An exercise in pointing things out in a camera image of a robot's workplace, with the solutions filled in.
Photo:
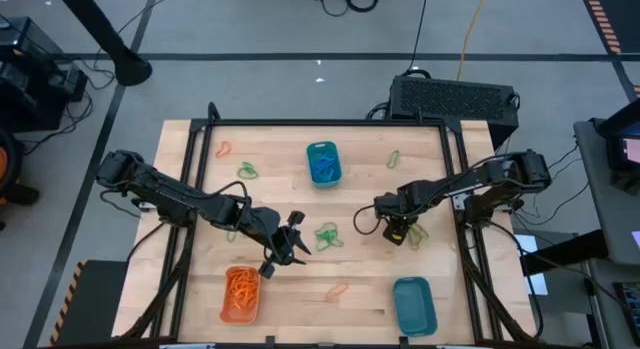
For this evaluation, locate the black orange striped mat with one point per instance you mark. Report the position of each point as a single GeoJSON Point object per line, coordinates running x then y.
{"type": "Point", "coordinates": [615, 19]}

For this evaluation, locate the black computer tower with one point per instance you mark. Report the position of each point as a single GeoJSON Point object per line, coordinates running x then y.
{"type": "Point", "coordinates": [452, 101]}

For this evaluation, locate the orange plastic basket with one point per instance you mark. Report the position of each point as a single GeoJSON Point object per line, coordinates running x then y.
{"type": "Point", "coordinates": [225, 311]}

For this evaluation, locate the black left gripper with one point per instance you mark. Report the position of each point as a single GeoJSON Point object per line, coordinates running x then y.
{"type": "Point", "coordinates": [262, 224]}

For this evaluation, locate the black keyboard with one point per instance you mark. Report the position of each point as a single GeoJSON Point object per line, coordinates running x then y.
{"type": "Point", "coordinates": [631, 309]}

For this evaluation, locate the black equipment cart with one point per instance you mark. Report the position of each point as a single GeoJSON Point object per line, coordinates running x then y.
{"type": "Point", "coordinates": [35, 74]}

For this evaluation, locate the black metal table frame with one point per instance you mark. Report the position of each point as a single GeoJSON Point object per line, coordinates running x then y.
{"type": "Point", "coordinates": [325, 122]}

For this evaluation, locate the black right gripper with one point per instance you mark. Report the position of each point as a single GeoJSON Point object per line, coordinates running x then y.
{"type": "Point", "coordinates": [397, 206]}

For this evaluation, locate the orange black wheeled device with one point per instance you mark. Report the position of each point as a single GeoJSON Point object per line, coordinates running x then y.
{"type": "Point", "coordinates": [5, 169]}

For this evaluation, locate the black stand beam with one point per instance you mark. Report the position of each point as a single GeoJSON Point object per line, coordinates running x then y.
{"type": "Point", "coordinates": [565, 249]}

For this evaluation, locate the black yellow striped mat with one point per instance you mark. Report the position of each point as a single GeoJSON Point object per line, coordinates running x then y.
{"type": "Point", "coordinates": [87, 301]}

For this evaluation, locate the light teal plastic basket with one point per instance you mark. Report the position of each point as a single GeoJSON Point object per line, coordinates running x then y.
{"type": "Point", "coordinates": [309, 164]}

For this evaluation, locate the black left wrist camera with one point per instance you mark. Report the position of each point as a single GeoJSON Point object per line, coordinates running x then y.
{"type": "Point", "coordinates": [266, 270]}

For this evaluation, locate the dark teal plastic basket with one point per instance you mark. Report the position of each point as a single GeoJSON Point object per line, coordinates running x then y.
{"type": "Point", "coordinates": [414, 306]}

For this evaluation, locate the black pole stand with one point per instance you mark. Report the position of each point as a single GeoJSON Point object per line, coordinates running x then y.
{"type": "Point", "coordinates": [102, 34]}

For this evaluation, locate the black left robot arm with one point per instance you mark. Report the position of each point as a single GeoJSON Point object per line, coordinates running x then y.
{"type": "Point", "coordinates": [170, 194]}

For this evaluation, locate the white power box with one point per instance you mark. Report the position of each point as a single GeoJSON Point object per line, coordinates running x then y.
{"type": "Point", "coordinates": [145, 206]}

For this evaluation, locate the grey desk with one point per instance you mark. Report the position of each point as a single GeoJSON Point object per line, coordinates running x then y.
{"type": "Point", "coordinates": [607, 214]}

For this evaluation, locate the dark monitor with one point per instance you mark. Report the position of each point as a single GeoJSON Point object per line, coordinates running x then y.
{"type": "Point", "coordinates": [625, 144]}

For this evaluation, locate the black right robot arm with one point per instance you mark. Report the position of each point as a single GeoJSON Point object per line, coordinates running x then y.
{"type": "Point", "coordinates": [470, 184]}

